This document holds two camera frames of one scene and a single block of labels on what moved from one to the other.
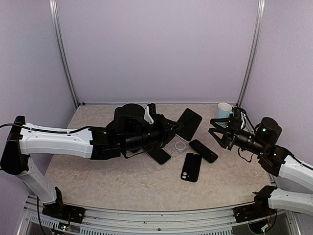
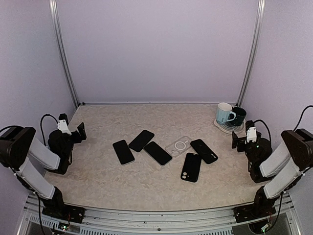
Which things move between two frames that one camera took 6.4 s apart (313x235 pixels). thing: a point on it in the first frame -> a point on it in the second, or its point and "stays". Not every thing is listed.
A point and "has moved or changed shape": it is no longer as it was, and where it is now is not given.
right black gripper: x=229 y=139 -> x=235 y=141
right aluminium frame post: x=256 y=39 stays
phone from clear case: x=160 y=155 stays
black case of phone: x=207 y=153 stays
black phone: x=190 y=120 has moved or changed shape
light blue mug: x=224 y=110 stays
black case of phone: x=191 y=168 stays
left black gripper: x=167 y=133 -> x=82 y=136
